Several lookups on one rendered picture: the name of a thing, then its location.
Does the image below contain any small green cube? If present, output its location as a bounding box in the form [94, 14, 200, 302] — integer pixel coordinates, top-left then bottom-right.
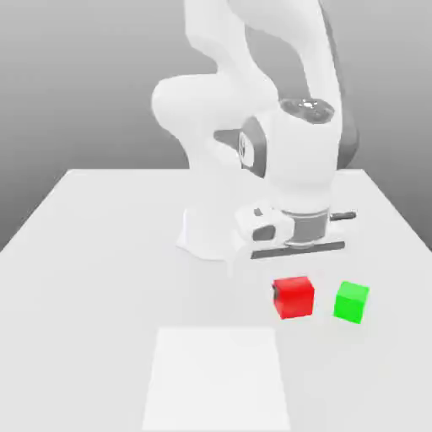
[332, 280, 370, 325]

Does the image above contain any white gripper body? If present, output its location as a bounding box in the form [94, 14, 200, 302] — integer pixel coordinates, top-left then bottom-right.
[231, 239, 347, 275]

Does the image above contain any small red cube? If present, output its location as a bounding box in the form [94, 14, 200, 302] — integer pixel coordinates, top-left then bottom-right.
[273, 275, 316, 321]

